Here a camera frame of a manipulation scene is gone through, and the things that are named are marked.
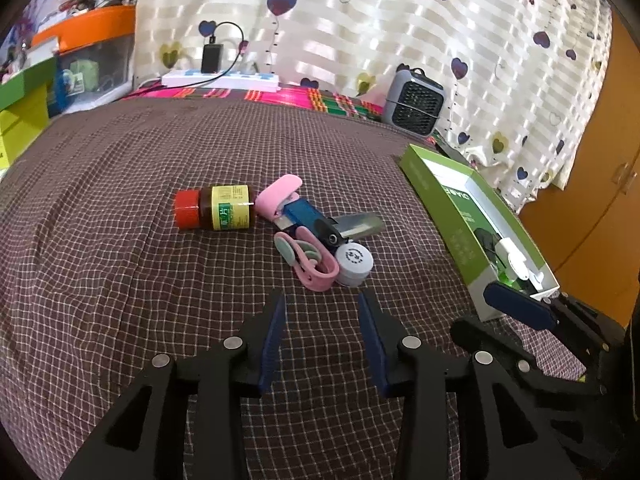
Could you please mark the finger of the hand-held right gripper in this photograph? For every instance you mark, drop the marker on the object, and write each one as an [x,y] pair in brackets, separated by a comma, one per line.
[495,340]
[520,307]

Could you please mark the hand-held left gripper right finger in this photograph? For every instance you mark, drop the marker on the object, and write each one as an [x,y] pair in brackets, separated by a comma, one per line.
[375,345]

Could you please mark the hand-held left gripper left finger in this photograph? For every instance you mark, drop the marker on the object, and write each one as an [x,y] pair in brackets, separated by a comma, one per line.
[272,345]

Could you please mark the green and white round knob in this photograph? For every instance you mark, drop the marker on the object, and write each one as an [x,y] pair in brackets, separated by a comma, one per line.
[510,282]

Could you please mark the white power adapter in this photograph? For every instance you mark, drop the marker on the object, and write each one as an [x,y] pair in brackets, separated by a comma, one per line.
[512,255]

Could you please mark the black cylinder with grey end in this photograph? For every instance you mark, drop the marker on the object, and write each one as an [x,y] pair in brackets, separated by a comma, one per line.
[484,237]

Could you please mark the pink clip with green pads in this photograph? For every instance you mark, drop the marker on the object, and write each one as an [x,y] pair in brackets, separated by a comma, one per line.
[320,275]

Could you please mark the small white round jar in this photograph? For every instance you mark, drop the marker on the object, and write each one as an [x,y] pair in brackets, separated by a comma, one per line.
[354,260]

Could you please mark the blue metal folding knife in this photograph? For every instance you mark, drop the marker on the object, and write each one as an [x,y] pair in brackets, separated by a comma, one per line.
[300,215]

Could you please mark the green cardboard box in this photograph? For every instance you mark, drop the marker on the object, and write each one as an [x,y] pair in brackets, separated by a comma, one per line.
[435,195]

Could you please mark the brown medicine bottle red cap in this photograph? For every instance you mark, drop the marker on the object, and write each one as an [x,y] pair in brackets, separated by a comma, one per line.
[230,207]

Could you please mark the pink plastic clipper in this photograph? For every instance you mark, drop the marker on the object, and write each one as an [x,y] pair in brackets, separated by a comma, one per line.
[277,195]

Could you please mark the wooden wardrobe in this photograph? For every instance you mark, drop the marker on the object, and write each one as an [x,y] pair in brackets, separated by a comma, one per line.
[590,200]

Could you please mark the black flat device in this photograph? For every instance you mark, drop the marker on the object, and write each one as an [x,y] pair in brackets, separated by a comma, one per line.
[450,150]

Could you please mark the grey mini fan heater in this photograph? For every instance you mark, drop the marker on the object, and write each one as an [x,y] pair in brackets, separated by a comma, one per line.
[415,100]

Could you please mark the colourful striped mat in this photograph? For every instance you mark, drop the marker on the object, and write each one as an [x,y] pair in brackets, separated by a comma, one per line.
[340,105]

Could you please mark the white power strip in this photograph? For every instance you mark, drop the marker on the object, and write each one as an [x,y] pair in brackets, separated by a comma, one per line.
[240,79]

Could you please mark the black plug-in charger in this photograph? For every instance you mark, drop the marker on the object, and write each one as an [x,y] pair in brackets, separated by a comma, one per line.
[212,57]

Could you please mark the heart-print striped curtain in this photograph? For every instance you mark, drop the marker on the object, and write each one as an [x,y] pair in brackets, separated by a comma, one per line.
[375,20]

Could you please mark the pale green packet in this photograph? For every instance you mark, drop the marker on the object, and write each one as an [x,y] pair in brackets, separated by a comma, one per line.
[84,72]

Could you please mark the yellow-green box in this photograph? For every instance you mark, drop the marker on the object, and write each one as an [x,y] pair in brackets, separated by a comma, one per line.
[20,130]

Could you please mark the dark green box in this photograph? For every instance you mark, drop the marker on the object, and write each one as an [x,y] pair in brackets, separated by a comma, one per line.
[25,82]

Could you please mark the orange-lid clear storage box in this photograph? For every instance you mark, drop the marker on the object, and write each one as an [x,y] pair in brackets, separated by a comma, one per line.
[95,22]

